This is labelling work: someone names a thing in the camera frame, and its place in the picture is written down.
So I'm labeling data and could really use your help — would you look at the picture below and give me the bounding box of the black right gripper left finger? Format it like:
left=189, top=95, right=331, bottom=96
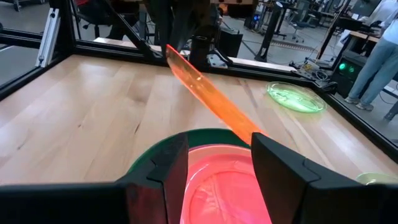
left=0, top=132, right=190, bottom=224

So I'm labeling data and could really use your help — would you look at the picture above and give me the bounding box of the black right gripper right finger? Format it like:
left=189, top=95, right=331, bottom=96
left=251, top=131, right=398, bottom=224

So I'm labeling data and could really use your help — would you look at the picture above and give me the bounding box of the small orange translucent plate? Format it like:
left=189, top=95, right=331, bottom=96
left=164, top=43, right=268, bottom=146

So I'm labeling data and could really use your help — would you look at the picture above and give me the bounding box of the small red translucent plate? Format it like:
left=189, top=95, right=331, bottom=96
left=180, top=151, right=273, bottom=224

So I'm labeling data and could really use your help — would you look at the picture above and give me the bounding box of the peach plastic plate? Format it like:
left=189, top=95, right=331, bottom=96
left=187, top=144, right=252, bottom=169

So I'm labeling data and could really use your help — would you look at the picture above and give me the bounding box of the black box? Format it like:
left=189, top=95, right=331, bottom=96
left=216, top=28, right=244, bottom=58

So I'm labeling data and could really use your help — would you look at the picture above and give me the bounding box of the small green translucent plate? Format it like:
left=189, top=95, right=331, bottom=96
left=355, top=172, right=398, bottom=187
left=266, top=81, right=328, bottom=114

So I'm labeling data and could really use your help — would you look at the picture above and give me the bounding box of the office chair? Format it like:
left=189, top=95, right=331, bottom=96
left=286, top=11, right=308, bottom=44

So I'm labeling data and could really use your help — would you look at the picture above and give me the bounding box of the large dark green plate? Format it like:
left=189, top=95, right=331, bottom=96
left=127, top=128, right=251, bottom=175

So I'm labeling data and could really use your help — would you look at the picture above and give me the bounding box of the black computer with green light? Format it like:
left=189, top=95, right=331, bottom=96
left=330, top=50, right=368, bottom=98

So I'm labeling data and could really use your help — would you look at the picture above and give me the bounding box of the person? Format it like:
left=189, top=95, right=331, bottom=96
left=343, top=0, right=398, bottom=112

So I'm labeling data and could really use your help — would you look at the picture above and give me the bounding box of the silver aluminium extrusion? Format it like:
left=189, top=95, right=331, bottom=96
left=35, top=7, right=62, bottom=68

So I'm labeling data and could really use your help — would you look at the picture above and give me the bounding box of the black floor post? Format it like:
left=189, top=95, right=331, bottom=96
left=254, top=1, right=284, bottom=63

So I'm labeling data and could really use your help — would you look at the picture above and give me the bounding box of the power strip with cables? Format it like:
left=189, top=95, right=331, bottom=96
left=289, top=57, right=338, bottom=93

